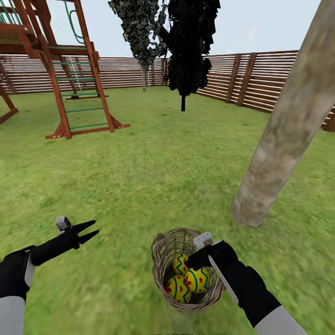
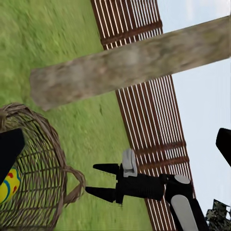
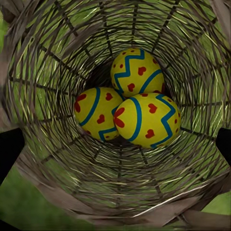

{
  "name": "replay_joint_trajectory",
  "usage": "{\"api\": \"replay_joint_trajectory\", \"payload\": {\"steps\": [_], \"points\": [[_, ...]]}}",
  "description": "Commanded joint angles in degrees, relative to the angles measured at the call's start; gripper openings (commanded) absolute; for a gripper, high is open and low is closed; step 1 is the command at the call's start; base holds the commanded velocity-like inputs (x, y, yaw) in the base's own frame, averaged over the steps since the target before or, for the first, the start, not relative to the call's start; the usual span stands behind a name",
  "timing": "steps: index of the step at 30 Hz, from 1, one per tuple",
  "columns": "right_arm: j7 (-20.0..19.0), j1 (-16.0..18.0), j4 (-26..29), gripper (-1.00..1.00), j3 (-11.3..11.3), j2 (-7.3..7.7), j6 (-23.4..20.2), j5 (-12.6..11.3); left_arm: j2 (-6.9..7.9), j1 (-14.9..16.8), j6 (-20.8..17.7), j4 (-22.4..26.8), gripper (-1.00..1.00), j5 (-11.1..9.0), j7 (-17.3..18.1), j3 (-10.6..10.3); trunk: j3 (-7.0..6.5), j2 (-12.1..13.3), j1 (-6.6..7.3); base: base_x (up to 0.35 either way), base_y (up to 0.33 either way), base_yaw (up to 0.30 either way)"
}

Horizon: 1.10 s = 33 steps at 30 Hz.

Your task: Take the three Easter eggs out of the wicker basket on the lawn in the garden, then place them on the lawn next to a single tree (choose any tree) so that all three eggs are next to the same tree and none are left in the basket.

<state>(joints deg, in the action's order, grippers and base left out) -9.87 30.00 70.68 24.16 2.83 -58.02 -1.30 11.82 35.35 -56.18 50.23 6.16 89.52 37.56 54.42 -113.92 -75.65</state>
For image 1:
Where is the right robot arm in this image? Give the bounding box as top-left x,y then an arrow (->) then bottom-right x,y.
184,232 -> 308,335

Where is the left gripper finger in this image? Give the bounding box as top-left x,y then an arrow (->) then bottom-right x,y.
70,221 -> 96,240
75,231 -> 99,244

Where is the wicker basket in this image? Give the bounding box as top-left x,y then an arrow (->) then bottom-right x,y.
151,228 -> 227,313

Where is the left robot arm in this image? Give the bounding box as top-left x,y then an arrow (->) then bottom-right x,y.
0,216 -> 99,335

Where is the easter egg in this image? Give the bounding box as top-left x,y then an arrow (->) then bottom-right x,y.
166,275 -> 193,304
179,267 -> 211,294
172,253 -> 188,275

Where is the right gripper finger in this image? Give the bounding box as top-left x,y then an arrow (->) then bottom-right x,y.
184,260 -> 192,269

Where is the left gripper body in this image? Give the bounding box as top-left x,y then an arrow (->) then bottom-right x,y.
44,227 -> 80,259

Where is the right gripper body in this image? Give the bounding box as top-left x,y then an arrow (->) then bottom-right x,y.
188,245 -> 209,271

